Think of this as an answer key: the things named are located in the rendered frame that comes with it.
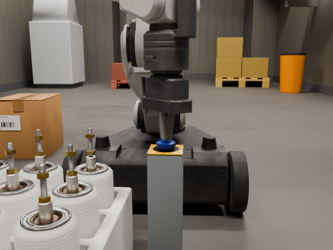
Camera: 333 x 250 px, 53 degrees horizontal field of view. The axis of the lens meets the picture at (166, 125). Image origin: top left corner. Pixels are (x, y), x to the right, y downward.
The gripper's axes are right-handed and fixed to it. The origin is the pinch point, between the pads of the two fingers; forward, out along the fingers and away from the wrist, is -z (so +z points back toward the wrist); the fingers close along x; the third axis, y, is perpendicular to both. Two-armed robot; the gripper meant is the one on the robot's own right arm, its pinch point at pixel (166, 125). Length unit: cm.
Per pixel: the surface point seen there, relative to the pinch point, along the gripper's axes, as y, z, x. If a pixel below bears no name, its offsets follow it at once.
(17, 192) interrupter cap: -26.5, -10.9, -11.1
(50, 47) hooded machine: 165, 31, -499
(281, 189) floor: 69, -37, -14
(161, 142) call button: -1.3, -3.4, 0.0
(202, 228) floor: 23.9, -36.5, -12.3
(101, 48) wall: 330, 35, -632
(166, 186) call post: -2.2, -11.7, 2.6
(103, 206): -9.3, -18.5, -10.4
